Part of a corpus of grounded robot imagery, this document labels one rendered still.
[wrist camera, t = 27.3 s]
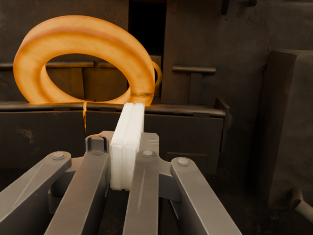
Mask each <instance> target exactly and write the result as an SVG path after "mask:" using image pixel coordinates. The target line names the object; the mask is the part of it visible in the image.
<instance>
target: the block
mask: <svg viewBox="0 0 313 235"><path fill-rule="evenodd" d="M248 179H249V182H250V184H251V186H252V188H253V189H254V191H255V193H256V194H257V196H258V197H259V199H260V201H261V202H262V204H263V206H264V207H265V208H266V209H268V210H271V211H280V212H293V210H292V209H291V208H290V204H289V191H290V190H291V188H292V187H297V186H298V187H300V188H302V189H303V193H304V199H305V202H306V203H307V204H308V205H310V206H311V207H313V51H312V50H296V49H279V48H278V49H275V50H272V51H271V52H270V54H269V56H268V62H267V68H266V74H265V81H264V87H263V93H262V99H261V105H260V110H259V118H258V124H257V129H256V135H255V141H254V147H253V152H252V160H251V166H250V172H249V178H248Z"/></svg>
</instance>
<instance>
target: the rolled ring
mask: <svg viewBox="0 0 313 235"><path fill-rule="evenodd" d="M71 53H79V54H87V55H93V56H96V57H99V58H102V59H104V60H106V61H108V62H109V63H111V64H113V65H114V66H116V67H117V68H118V69H119V70H120V71H121V72H122V73H123V74H124V75H125V76H126V78H127V80H128V82H129V88H128V90H127V91H126V92H125V93H124V94H123V95H121V96H120V97H118V98H116V99H113V100H110V101H105V102H99V103H109V104H126V103H133V104H136V103H138V104H143V105H150V104H151V102H152V100H153V96H154V90H155V71H154V66H153V63H152V60H151V58H150V56H149V54H148V52H147V51H146V50H145V48H144V47H143V46H142V44H141V43H140V42H139V41H138V40H137V39H136V38H135V37H134V36H132V35H131V34H130V33H128V32H127V31H125V30H124V29H122V28H121V27H119V26H117V25H115V24H113V23H110V22H108V21H105V20H102V19H98V18H95V17H90V16H83V15H66V16H59V17H55V18H52V19H49V20H46V21H44V22H42V23H40V24H38V25H37V26H35V27H34V28H33V29H31V30H30V31H29V32H28V34H27V35H26V36H25V38H24V40H23V42H22V44H21V46H20V48H19V50H18V51H17V54H16V56H15V58H14V65H13V70H14V78H15V81H16V84H17V86H18V88H19V90H20V91H21V93H22V94H23V96H24V97H25V98H26V99H27V101H29V102H30V103H71V102H85V105H86V104H87V102H90V101H84V100H80V99H78V98H75V97H72V96H70V95H68V94H66V93H65V92H63V91H62V90H60V89H59V88H58V87H57V86H56V85H55V84H54V83H53V82H52V81H51V79H50V78H49V76H48V74H47V71H46V66H45V64H46V63H47V62H48V61H49V60H50V59H52V58H54V57H56V56H59V55H63V54H71ZM92 103H95V102H92ZM83 112H84V116H85V112H86V109H85V110H84V111H83Z"/></svg>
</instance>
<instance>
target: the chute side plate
mask: <svg viewBox="0 0 313 235"><path fill-rule="evenodd" d="M120 116H121V112H107V111H86V112H85V120H86V127H85V122H84V112H83V111H23V112H0V169H27V168H32V167H33V166H35V165H36V164H37V163H39V162H40V161H41V160H42V159H44V158H45V157H46V156H48V155H49V154H51V153H53V152H57V151H62V152H68V153H70V154H71V158H79V157H83V156H84V154H85V152H86V143H85V138H86V137H88V136H90V135H96V134H100V133H101V132H103V131H115V130H116V127H117V124H118V121H119V118H120ZM222 127H223V119H222V118H215V117H191V116H174V115H157V114H144V128H143V132H145V133H156V134H157V135H158V136H159V157H160V158H161V159H162V160H164V161H166V156H167V153H168V152H177V153H195V154H207V155H208V160H207V169H206V174H217V166H218V156H219V149H220V141H221V134H222Z"/></svg>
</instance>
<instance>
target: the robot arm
mask: <svg viewBox="0 0 313 235"><path fill-rule="evenodd" d="M143 128H144V105H143V104H138V103H136V104H133V103H126V104H125V105H124V108H123V110H122V113H121V116H120V118H119V121H118V124H117V127H116V130H115V131H103V132H101V133H100V134H96V135H90V136H88V137H86V138H85V143H86V152H85V154H84V156H83V157H79V158H71V154H70V153H68V152H62V151H57V152H53V153H51V154H49V155H48V156H46V157H45V158H44V159H42V160H41V161H40V162H39V163H37V164H36V165H35V166H33V167H32V168H31V169H29V170H28V171H27V172H26V173H24V174H23V175H22V176H20V177H19V178H18V179H17V180H16V181H14V182H13V183H12V184H10V185H9V186H8V187H6V188H5V189H4V190H3V191H1V192H0V235H42V234H43V233H44V232H45V231H46V232H45V234H44V235H98V231H99V228H100V224H101V221H102V216H103V213H104V209H105V206H106V202H107V198H108V195H109V187H110V188H111V189H112V190H118V191H121V190H122V189H125V191H130V192H129V199H128V205H127V211H126V216H125V222H124V227H123V233H122V235H158V197H163V198H166V199H168V205H169V207H170V210H171V212H172V215H173V217H174V220H175V222H176V225H177V228H178V230H179V233H180V235H242V233H241V232H240V230H239V229H238V227H237V226H236V224H235V223H234V221H233V220H232V218H231V217H230V215H229V214H228V212H227V211H226V209H225V208H224V206H223V205H222V203H221V202H220V200H219V199H218V197H217V196H216V194H215V193H214V191H213V190H212V188H211V187H210V185H209V184H208V182H207V181H206V179H205V178H204V176H203V175H202V173H201V172H200V170H199V169H198V167H197V166H196V164H195V163H194V161H192V160H191V159H189V158H185V157H178V158H174V159H173V160H172V161H171V162H167V161H164V160H162V159H161V158H160V157H159V136H158V135H157V134H156V133H145V132H143Z"/></svg>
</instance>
